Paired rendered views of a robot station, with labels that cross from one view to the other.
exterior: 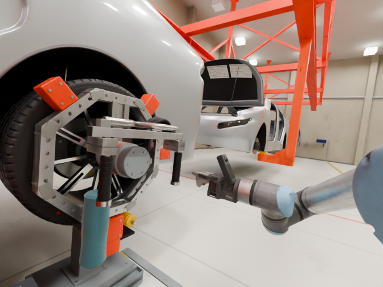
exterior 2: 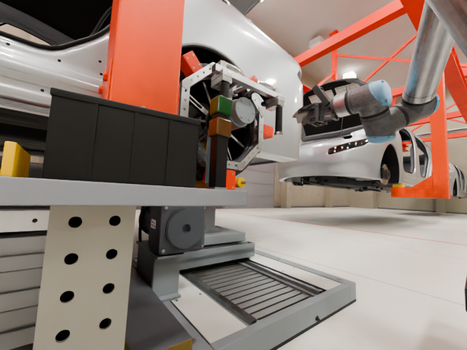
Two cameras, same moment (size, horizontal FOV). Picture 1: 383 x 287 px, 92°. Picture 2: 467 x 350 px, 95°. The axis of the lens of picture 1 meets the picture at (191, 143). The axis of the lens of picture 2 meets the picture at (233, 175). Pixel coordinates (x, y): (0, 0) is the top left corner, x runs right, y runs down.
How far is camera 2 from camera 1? 0.61 m
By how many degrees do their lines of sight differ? 20
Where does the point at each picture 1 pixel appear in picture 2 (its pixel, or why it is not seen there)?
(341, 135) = not seen: outside the picture
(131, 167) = (240, 111)
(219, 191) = (317, 112)
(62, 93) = (194, 61)
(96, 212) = not seen: hidden behind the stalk
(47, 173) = (185, 113)
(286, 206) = (379, 89)
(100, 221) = not seen: hidden behind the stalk
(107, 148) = (225, 76)
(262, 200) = (356, 96)
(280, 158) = (426, 189)
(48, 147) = (185, 95)
